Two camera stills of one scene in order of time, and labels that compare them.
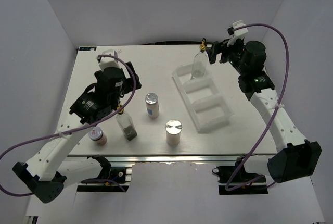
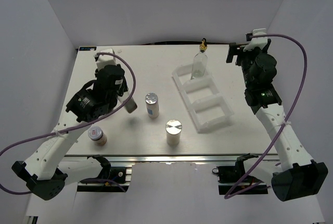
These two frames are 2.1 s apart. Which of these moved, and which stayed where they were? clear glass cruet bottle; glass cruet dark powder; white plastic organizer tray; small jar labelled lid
Moved: glass cruet dark powder
Stayed: small jar labelled lid; white plastic organizer tray; clear glass cruet bottle
